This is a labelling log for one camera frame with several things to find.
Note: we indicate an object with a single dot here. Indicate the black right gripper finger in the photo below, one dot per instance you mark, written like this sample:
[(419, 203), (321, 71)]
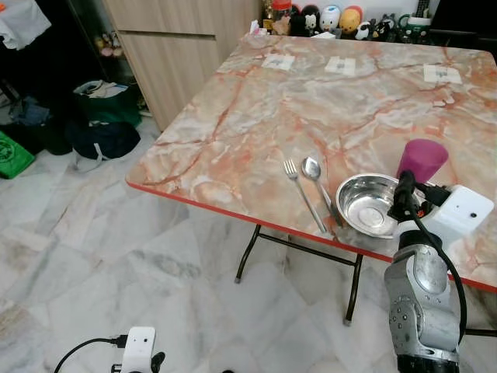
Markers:
[(406, 185)]

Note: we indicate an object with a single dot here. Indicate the purple plastic cup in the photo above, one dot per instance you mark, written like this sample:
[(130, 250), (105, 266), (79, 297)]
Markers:
[(422, 158)]

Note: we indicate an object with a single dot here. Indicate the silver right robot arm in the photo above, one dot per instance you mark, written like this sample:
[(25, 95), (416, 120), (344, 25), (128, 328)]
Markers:
[(423, 299)]

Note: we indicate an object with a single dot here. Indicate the stainless steel bowl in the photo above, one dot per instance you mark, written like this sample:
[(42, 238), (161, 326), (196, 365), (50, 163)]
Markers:
[(365, 206)]

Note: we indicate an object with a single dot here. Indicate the silver metal spoon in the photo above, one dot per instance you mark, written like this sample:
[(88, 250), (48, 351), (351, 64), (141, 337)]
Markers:
[(312, 168)]

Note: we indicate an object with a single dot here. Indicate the silver metal fork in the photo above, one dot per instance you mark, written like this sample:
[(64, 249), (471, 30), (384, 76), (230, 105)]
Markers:
[(304, 197)]

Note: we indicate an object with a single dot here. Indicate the white paper card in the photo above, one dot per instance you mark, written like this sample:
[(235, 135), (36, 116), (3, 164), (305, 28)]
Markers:
[(279, 62), (340, 66), (443, 74)]

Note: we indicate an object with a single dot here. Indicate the marble pattern folding table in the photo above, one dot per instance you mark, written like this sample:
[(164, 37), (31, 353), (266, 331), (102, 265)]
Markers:
[(311, 116)]

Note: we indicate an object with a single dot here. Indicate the black metal bar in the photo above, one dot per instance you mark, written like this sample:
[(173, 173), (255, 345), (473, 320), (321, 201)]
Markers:
[(481, 332)]

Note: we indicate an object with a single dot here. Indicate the dark green mug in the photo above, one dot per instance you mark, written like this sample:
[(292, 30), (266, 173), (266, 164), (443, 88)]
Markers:
[(415, 29)]

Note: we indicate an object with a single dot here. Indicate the black white animal figurine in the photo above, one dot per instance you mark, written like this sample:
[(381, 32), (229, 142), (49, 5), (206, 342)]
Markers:
[(380, 29)]

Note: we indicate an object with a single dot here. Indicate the yellow orange egg figurine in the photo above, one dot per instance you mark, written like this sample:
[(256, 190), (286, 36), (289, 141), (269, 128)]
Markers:
[(351, 19)]

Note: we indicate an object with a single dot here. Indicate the black monitor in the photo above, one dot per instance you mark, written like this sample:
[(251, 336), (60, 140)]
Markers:
[(466, 19)]

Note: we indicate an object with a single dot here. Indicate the white round figurine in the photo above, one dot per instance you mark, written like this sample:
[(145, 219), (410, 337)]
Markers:
[(331, 17)]

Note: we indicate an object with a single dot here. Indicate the black mouse figurine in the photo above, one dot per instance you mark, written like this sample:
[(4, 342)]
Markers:
[(310, 19)]

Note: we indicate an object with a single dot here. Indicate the red lid jar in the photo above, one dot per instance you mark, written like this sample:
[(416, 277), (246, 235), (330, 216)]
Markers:
[(281, 9)]

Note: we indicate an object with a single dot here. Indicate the black backpack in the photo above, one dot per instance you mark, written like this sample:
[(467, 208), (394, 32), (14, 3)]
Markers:
[(105, 140)]

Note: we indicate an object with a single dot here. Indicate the bright green bag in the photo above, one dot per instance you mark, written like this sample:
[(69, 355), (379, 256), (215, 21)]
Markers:
[(14, 155)]

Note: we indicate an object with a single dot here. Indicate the dark green shopping bag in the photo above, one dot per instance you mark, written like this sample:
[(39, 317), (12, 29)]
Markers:
[(109, 107)]

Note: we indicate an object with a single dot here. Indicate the light wooden cabinet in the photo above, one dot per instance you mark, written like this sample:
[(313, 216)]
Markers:
[(178, 54)]

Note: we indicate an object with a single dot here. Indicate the dark blue clothes pile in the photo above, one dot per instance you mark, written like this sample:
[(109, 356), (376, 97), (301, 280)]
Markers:
[(31, 124)]

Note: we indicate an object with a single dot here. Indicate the white cloth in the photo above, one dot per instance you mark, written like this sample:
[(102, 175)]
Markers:
[(22, 23)]

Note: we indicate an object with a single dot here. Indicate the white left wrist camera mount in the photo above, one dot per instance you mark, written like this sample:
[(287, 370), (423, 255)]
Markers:
[(138, 348)]

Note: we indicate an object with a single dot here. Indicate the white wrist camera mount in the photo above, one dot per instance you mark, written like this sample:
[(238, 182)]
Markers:
[(464, 211), (138, 348)]

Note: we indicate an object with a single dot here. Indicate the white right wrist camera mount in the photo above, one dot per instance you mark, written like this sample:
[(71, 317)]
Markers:
[(464, 211)]

